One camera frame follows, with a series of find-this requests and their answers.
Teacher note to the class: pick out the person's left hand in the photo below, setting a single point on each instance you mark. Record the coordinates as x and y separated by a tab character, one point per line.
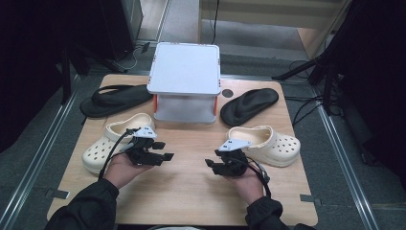
123	171

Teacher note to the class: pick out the black tripod stand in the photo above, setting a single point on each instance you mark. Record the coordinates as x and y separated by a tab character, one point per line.
300	68

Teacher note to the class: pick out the white shoe rack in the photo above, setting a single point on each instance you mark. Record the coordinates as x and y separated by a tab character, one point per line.
185	68

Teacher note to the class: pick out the black upright stand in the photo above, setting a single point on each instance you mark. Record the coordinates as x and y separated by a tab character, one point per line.
66	80

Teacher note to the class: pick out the black flip-flop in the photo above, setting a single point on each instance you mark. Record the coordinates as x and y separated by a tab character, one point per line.
121	99
249	103

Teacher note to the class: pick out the dark cabinet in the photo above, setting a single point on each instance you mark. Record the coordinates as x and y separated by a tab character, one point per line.
118	25

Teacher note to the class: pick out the black round table grommet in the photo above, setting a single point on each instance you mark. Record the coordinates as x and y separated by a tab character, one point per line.
227	93

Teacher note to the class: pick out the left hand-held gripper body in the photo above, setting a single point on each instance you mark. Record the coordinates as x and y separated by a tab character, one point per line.
143	153

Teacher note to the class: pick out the cream clog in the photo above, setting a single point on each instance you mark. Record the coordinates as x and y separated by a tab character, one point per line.
274	147
99	150

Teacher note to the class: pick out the beige wooden furniture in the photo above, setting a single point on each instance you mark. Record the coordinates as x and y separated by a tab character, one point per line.
255	16

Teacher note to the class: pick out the small black plug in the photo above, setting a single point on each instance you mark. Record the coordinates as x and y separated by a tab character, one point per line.
146	47

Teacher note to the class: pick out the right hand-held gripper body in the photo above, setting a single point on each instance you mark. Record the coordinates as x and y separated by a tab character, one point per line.
234	163

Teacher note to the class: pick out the dark curtain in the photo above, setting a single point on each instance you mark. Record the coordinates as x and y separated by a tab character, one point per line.
376	80
32	64

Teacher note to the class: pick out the grey tape strip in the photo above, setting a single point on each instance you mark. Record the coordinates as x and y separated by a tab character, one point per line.
59	194
309	199

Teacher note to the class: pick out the person's right hand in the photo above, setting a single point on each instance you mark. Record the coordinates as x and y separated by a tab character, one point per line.
250	187

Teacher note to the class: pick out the metal floor rail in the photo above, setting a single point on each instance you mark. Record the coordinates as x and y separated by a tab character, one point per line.
35	166
348	179

